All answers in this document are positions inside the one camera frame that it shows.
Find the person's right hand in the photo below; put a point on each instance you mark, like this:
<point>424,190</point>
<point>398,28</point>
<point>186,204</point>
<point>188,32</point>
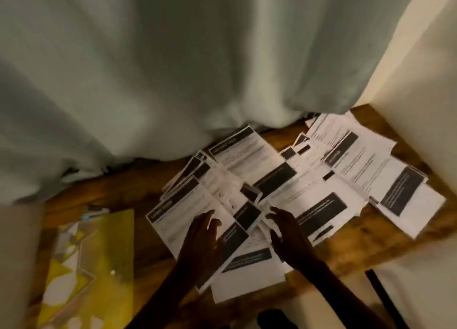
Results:
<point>291,241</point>

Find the person's left hand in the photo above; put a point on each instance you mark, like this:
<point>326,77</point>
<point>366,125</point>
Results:
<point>200,250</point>

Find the printed papers pile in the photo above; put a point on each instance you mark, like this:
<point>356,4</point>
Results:
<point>357,164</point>

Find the yellow patterned folder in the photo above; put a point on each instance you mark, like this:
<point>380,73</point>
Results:
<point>100,275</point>

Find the person's left forearm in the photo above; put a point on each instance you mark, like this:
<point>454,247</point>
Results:
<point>165,304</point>

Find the person's right forearm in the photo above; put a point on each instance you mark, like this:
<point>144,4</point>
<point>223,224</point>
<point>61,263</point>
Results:
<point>339,296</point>

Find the black bar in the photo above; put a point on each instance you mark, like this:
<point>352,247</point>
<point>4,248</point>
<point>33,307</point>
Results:
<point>385,296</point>

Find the blue pen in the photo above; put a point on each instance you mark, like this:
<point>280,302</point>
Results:
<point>96,211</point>

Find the pale green curtain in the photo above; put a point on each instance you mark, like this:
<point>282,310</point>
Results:
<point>178,61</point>

